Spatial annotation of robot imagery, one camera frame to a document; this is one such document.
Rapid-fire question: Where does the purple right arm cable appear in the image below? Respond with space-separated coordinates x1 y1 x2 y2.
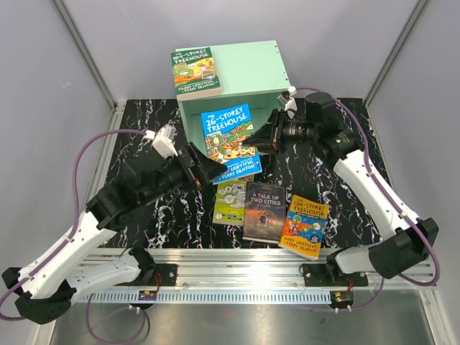
290 86 443 287

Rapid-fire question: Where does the green 104-Storey Treehouse book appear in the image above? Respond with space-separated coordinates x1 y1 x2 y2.
170 47 221 101

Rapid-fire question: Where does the blue 26-Storey Treehouse book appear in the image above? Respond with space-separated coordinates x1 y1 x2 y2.
201 103 262 184

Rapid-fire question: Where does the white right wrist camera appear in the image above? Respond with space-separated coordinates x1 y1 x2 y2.
277 86 298 111

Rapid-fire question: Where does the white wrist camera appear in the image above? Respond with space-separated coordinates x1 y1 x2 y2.
144 124 178 159
277 86 298 111

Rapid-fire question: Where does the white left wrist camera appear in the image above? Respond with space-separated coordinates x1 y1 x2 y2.
144 124 178 159

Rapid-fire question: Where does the black marble pattern mat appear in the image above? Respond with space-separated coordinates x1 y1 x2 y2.
104 99 382 249

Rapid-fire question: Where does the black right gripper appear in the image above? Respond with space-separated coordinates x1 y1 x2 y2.
243 109 318 155

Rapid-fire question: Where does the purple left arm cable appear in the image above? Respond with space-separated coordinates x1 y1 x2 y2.
0 129 152 345

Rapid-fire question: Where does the lime green book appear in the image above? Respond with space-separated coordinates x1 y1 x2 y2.
213 175 254 226

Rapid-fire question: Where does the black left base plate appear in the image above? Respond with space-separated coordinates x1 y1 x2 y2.
117 263 178 287

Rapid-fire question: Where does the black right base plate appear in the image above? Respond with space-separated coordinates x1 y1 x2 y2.
299 263 362 288

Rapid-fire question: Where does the orange 130-Storey Treehouse book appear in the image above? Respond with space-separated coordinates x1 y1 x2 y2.
278 195 329 261

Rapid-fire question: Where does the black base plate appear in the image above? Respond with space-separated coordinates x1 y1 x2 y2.
299 263 362 288
117 263 178 287

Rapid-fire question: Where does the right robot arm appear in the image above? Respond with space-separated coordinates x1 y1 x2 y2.
243 89 441 285

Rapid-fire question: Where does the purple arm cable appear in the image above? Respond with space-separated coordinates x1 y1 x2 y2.
0 129 152 345
290 86 443 287

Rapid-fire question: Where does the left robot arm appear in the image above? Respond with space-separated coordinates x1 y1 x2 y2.
1 142 227 325

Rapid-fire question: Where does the dark Tale of Two Cities book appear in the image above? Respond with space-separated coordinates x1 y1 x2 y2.
243 182 286 244

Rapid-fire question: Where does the mint green open box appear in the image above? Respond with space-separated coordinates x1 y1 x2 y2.
178 40 290 153

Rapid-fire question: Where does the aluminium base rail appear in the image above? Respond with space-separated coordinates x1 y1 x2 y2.
48 247 438 305

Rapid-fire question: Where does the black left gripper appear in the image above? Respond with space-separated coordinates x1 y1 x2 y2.
139 142 228 207

